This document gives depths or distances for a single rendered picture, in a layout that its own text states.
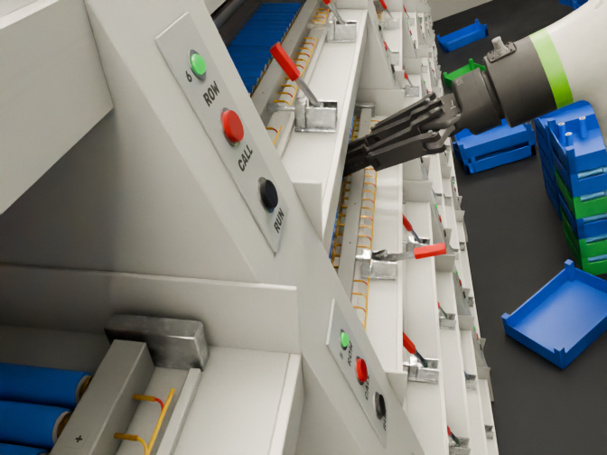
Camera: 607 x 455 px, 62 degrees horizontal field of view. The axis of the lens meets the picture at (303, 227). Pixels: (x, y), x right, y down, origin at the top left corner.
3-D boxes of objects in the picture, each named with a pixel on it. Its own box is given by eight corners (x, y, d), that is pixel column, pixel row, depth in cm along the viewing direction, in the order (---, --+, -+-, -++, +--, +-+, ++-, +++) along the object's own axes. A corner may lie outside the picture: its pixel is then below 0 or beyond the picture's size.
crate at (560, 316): (570, 276, 163) (567, 258, 159) (633, 305, 146) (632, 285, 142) (505, 333, 156) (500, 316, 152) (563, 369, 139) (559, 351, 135)
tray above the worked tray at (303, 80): (366, 36, 85) (369, -56, 77) (322, 289, 38) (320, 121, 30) (249, 35, 88) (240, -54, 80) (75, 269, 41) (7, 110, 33)
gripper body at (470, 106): (478, 55, 63) (408, 88, 67) (486, 82, 56) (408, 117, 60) (499, 106, 66) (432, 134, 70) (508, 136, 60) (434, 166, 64)
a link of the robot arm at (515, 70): (565, 128, 58) (547, 96, 65) (533, 37, 52) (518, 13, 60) (511, 150, 60) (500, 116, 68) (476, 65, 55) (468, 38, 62)
